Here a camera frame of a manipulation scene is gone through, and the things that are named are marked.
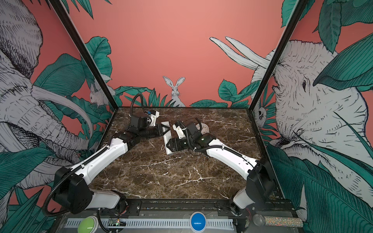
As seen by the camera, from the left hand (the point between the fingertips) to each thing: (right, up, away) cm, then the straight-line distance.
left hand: (169, 126), depth 77 cm
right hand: (0, -9, -2) cm, 9 cm away
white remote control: (-1, -6, -1) cm, 6 cm away
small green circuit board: (-25, -47, -8) cm, 54 cm away
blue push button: (+15, -46, -8) cm, 49 cm away
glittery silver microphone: (+44, -44, -10) cm, 63 cm away
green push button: (-37, -47, -10) cm, 60 cm away
